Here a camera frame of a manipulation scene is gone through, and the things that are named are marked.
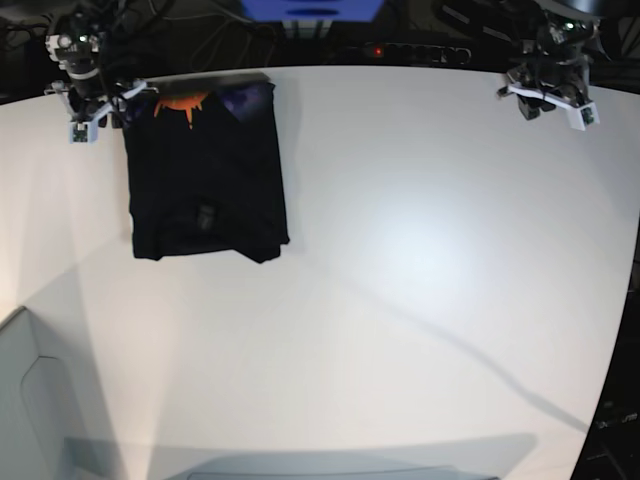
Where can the black power strip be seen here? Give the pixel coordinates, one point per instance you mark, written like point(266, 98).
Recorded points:
point(405, 54)

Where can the blue plastic box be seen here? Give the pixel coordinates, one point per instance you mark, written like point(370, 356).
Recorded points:
point(333, 10)

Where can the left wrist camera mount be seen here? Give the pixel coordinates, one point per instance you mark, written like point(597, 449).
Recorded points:
point(550, 100)

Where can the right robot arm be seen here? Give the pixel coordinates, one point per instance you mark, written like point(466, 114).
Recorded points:
point(89, 44)

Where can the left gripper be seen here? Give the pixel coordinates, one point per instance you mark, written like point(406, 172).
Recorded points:
point(555, 80)

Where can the black T-shirt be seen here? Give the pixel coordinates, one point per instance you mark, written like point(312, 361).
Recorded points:
point(205, 175)

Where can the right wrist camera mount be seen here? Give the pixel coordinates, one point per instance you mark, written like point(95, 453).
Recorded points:
point(89, 135)

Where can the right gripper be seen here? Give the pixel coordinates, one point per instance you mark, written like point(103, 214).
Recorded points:
point(90, 100)

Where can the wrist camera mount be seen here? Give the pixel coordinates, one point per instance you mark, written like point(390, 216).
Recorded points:
point(550, 100)
point(89, 135)

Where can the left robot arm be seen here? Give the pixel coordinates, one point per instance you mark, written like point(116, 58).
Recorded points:
point(545, 43)

